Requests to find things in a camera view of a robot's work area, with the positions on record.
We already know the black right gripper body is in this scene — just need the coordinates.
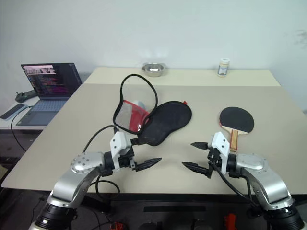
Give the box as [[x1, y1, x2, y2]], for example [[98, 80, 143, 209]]
[[206, 147, 223, 179]]

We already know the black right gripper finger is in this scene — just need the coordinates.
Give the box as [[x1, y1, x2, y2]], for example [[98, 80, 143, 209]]
[[190, 141, 209, 150], [181, 161, 212, 179]]

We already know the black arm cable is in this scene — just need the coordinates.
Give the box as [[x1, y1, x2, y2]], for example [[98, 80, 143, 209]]
[[82, 124, 121, 201], [211, 162, 263, 213]]

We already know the stainless steel bowl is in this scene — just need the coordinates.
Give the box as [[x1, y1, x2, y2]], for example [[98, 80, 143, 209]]
[[141, 62, 168, 78]]

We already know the open blue laptop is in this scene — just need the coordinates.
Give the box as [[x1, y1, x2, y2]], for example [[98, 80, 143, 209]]
[[16, 62, 83, 127]]

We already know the black smartphone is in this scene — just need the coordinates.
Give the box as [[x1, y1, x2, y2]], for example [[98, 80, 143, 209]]
[[0, 103, 26, 121]]

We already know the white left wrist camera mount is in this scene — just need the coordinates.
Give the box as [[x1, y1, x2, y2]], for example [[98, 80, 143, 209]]
[[109, 131, 133, 171]]

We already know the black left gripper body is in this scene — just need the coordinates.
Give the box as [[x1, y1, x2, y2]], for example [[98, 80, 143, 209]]
[[118, 145, 138, 172]]

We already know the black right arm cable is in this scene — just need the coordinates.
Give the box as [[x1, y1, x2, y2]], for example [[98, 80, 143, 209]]
[[211, 162, 263, 213]]

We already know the thin black laptop cable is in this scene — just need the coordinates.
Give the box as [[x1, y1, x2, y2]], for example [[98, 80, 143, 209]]
[[10, 104, 34, 152]]

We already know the white side table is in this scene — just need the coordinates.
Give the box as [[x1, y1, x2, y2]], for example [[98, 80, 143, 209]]
[[0, 71, 95, 163]]

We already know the white capped cream jar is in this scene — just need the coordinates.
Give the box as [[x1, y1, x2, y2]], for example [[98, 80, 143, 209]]
[[217, 57, 230, 78]]

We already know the black handheld controller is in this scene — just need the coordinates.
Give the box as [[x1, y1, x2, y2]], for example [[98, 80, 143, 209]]
[[14, 89, 37, 102]]

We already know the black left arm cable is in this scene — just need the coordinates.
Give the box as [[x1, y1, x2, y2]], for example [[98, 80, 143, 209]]
[[82, 124, 121, 201]]

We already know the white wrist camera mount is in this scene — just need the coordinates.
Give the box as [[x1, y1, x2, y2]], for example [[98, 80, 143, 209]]
[[109, 131, 133, 171], [210, 131, 230, 174]]

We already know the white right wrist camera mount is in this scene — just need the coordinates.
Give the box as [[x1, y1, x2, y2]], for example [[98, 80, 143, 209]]
[[210, 131, 230, 174]]

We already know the black paddle case clear lid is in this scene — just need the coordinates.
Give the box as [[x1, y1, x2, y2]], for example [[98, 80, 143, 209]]
[[112, 74, 193, 147]]

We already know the black table tennis paddle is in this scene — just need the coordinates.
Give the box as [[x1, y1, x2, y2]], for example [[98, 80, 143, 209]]
[[218, 106, 255, 152]]

